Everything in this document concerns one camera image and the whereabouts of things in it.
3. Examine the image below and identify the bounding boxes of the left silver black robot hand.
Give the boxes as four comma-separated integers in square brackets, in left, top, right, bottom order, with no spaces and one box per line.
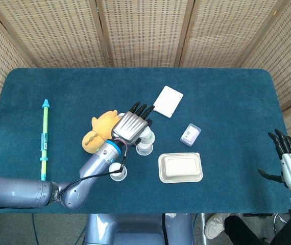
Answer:
[111,102,154,148]

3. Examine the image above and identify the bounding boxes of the white cup green leaf print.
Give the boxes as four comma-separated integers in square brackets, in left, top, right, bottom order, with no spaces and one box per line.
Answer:
[137,127,156,146]

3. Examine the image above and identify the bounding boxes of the yellow plush toy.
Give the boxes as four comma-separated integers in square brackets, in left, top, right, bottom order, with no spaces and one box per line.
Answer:
[81,109,123,155]

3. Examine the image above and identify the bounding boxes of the plain white paper cup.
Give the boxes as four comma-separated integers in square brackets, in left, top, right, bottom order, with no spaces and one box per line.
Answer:
[109,162,128,182]

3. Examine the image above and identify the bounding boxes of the green and teal plastic stick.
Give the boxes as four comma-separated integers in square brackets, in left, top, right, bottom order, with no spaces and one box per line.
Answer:
[39,99,51,181]

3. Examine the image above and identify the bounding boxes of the white flat box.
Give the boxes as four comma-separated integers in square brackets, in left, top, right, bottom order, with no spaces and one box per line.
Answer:
[152,85,184,118]

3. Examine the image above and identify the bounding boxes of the clear box purple contents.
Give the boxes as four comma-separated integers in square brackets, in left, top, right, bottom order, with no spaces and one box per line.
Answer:
[180,123,202,147]

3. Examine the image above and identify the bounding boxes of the beige pulp food container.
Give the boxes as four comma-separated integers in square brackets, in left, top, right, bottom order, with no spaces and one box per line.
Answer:
[158,152,204,184]

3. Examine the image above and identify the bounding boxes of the black trouser leg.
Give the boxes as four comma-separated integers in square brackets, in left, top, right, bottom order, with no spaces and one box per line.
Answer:
[224,215,291,245]

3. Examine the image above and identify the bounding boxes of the blue table mat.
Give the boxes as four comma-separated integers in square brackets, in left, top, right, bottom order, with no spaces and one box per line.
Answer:
[0,67,291,214]

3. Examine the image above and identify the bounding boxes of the woven bamboo folding screen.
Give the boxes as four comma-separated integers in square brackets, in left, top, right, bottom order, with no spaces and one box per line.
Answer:
[0,0,291,164]

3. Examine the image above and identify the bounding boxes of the white sneaker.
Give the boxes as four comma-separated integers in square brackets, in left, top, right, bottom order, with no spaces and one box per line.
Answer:
[204,213,238,240]

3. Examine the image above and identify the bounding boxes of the grey blue robot torso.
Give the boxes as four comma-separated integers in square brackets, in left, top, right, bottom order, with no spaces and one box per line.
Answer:
[84,213,195,245]

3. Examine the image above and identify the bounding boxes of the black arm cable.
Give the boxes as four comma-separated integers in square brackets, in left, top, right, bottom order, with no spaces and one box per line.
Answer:
[0,146,128,245]

